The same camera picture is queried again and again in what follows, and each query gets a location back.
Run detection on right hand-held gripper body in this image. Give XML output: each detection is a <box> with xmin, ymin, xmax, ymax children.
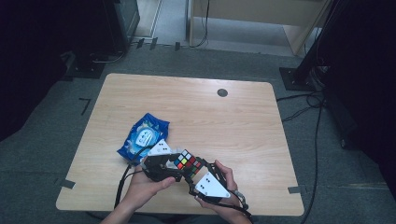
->
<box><xmin>186</xmin><ymin>160</ymin><xmax>238</xmax><ymax>206</ymax></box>

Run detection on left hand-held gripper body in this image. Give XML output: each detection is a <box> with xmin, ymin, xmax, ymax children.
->
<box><xmin>141</xmin><ymin>138</ymin><xmax>185</xmax><ymax>183</ymax></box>

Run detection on white wet wipe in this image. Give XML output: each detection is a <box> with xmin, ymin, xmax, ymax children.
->
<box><xmin>166</xmin><ymin>152</ymin><xmax>183</xmax><ymax>171</ymax></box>

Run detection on multicoloured puzzle cube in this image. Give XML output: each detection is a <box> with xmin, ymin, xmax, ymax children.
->
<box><xmin>173</xmin><ymin>148</ymin><xmax>204</xmax><ymax>180</ymax></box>

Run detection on blue wet wipes pack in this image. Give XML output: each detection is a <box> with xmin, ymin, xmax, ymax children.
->
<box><xmin>117</xmin><ymin>112</ymin><xmax>171</xmax><ymax>166</ymax></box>

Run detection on person's right hand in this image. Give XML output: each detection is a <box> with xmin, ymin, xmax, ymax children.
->
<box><xmin>194</xmin><ymin>160</ymin><xmax>248</xmax><ymax>218</ymax></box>

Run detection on person's left hand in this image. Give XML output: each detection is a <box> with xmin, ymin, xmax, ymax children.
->
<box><xmin>124</xmin><ymin>169</ymin><xmax>177</xmax><ymax>210</ymax></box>

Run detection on person's dark clothed lap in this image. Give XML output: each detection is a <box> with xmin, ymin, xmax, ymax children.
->
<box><xmin>134</xmin><ymin>214</ymin><xmax>228</xmax><ymax>224</ymax></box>

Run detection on black angled floor tape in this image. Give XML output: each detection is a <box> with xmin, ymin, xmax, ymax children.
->
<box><xmin>78</xmin><ymin>97</ymin><xmax>92</xmax><ymax>117</ymax></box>

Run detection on black flat stand base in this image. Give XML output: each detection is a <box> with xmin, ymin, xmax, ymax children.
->
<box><xmin>64</xmin><ymin>50</ymin><xmax>106</xmax><ymax>79</ymax></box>

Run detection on black cabinet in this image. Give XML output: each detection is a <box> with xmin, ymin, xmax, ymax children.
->
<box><xmin>103</xmin><ymin>0</ymin><xmax>141</xmax><ymax>55</ymax></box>

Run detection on dark curtain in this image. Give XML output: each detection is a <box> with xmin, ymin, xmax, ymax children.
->
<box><xmin>0</xmin><ymin>0</ymin><xmax>110</xmax><ymax>143</ymax></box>
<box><xmin>317</xmin><ymin>0</ymin><xmax>396</xmax><ymax>202</ymax></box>

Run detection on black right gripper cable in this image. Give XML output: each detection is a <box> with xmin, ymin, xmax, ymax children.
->
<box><xmin>230</xmin><ymin>189</ymin><xmax>254</xmax><ymax>224</ymax></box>

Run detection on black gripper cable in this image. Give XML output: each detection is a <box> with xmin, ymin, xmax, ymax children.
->
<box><xmin>114</xmin><ymin>145</ymin><xmax>153</xmax><ymax>209</ymax></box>
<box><xmin>230</xmin><ymin>189</ymin><xmax>254</xmax><ymax>224</ymax></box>

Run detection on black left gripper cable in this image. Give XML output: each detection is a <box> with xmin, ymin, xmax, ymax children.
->
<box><xmin>114</xmin><ymin>145</ymin><xmax>153</xmax><ymax>209</ymax></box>

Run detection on long black floor cable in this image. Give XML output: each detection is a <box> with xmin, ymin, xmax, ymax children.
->
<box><xmin>300</xmin><ymin>104</ymin><xmax>325</xmax><ymax>224</ymax></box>

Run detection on grey curved floor cable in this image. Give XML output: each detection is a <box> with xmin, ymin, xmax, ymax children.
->
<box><xmin>92</xmin><ymin>50</ymin><xmax>127</xmax><ymax>64</ymax></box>

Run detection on black looped floor cables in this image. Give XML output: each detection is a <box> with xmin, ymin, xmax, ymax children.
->
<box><xmin>276</xmin><ymin>91</ymin><xmax>327</xmax><ymax>123</ymax></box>

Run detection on black stand with base plate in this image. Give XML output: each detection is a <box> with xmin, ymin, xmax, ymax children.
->
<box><xmin>278</xmin><ymin>0</ymin><xmax>344</xmax><ymax>93</ymax></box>

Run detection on black hanging cable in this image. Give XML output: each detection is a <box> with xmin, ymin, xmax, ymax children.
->
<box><xmin>190</xmin><ymin>0</ymin><xmax>210</xmax><ymax>49</ymax></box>

